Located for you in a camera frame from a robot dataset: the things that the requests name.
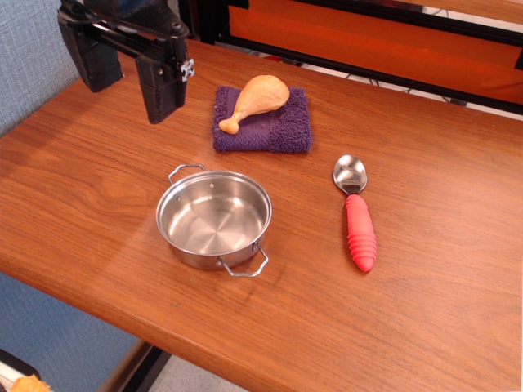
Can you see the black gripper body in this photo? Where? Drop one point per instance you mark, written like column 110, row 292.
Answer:
column 135, row 28

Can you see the purple cloth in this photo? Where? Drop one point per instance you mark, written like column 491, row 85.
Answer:
column 285, row 130

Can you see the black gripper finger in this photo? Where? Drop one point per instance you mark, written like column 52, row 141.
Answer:
column 162, row 89
column 96, row 62

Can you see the orange object at corner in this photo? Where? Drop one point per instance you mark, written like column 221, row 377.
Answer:
column 30, row 384

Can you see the steel pot with handles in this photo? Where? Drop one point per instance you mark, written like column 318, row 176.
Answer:
column 215, row 220

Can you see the orange toy chicken leg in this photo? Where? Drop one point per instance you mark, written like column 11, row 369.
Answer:
column 261, row 94

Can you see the orange panel with black frame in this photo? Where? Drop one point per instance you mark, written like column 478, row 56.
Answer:
column 466, row 50

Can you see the spoon with red handle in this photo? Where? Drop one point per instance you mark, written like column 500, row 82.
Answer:
column 350, row 176

